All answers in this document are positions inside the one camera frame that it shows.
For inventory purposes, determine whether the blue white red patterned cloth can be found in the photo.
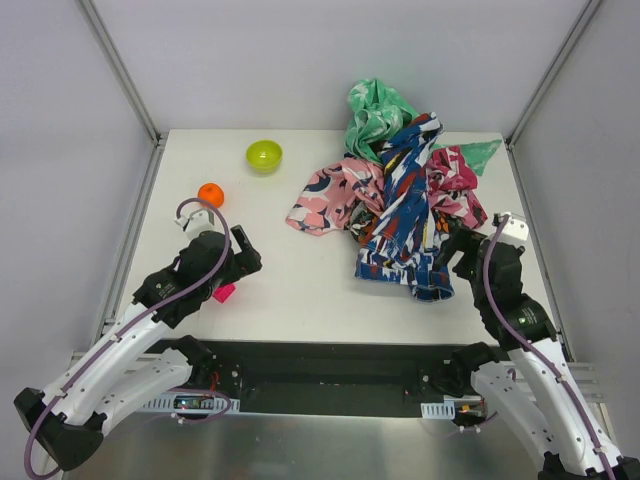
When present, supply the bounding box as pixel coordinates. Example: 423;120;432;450
355;113;454;302

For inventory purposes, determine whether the pink navy patterned cloth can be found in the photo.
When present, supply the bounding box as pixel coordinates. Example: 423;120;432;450
285;155;385;236

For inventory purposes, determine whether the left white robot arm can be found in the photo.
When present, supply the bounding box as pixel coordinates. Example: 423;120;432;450
14;225;262;479

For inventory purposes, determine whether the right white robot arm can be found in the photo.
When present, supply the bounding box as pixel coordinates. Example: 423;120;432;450
429;220;639;479

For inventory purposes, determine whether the magenta white patterned cloth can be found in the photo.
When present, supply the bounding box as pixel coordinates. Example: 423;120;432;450
427;146;488;232

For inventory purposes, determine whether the green white patterned cloth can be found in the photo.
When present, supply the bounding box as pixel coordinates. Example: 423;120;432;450
343;78;503;177

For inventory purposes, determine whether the pink toy cube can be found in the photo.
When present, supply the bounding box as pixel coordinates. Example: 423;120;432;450
212;284;236;304

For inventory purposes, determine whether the orange toy fruit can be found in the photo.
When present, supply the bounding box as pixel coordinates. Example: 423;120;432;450
197;183;225;208

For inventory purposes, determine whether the lime green plastic bowl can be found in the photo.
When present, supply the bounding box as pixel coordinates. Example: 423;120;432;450
246;140;283;174

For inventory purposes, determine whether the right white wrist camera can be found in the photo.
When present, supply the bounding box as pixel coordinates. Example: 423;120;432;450
492;211;529;247

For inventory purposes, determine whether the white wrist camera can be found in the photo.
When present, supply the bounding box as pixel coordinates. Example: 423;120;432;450
492;211;529;247
175;208;215;240

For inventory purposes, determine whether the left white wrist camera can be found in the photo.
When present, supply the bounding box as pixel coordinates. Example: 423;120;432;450
175;208;215;240

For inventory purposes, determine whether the right aluminium frame post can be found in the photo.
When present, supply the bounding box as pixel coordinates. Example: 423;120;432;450
504;0;605;151

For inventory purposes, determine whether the aluminium frame post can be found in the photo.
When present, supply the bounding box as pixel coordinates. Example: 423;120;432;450
504;0;605;151
75;0;163;146

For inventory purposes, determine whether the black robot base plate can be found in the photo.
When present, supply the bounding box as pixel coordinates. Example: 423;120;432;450
154;339;501;416

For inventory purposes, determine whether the aluminium front rail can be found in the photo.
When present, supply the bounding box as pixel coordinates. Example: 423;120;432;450
69;349;606;401

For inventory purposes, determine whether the left slotted cable duct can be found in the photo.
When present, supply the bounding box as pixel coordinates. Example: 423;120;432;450
139;392;240;415

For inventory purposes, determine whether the slotted cable duct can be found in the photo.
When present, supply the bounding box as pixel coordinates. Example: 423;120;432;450
139;392;240;415
420;400;456;421

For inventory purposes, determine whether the right slotted cable duct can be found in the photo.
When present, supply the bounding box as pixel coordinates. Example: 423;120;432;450
420;400;456;421

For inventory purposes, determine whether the left aluminium frame post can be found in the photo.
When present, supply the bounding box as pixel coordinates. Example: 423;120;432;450
75;0;163;146

